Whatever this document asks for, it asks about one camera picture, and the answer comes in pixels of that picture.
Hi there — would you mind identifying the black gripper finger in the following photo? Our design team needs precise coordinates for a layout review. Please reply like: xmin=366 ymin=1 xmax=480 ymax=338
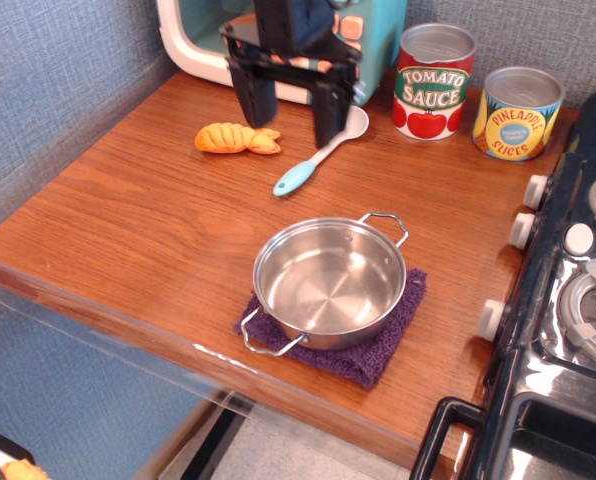
xmin=311 ymin=81 xmax=353 ymax=149
xmin=228 ymin=60 xmax=278 ymax=128

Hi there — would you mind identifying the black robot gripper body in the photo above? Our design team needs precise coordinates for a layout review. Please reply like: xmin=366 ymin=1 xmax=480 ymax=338
xmin=220 ymin=1 xmax=362 ymax=98

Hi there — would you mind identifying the orange plush fish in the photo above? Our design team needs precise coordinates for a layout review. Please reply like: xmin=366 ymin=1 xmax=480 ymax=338
xmin=194 ymin=122 xmax=281 ymax=155

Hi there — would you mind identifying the teal toy microwave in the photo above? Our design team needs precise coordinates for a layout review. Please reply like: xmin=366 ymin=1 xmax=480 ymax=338
xmin=156 ymin=0 xmax=407 ymax=106

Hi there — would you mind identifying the tomato sauce can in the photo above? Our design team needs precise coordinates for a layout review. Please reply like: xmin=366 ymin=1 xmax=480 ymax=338
xmin=392 ymin=23 xmax=477 ymax=141

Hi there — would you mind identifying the pineapple slices can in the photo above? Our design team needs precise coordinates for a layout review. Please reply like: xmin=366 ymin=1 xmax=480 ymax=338
xmin=472 ymin=66 xmax=565 ymax=162

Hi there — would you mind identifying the purple knitted cloth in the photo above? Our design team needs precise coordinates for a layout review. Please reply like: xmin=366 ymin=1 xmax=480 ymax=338
xmin=233 ymin=269 xmax=427 ymax=389

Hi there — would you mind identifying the black toy stove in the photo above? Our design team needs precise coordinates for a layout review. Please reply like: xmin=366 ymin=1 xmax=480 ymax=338
xmin=411 ymin=92 xmax=596 ymax=479

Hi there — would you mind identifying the orange striped plush corner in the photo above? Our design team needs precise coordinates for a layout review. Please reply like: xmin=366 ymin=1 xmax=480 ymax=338
xmin=0 ymin=459 xmax=49 ymax=480

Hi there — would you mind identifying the white spoon teal handle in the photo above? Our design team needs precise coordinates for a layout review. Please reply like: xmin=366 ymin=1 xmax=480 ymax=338
xmin=272 ymin=106 xmax=370 ymax=197

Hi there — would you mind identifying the silver pot with handles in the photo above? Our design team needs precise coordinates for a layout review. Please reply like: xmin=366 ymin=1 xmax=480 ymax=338
xmin=240 ymin=213 xmax=410 ymax=357

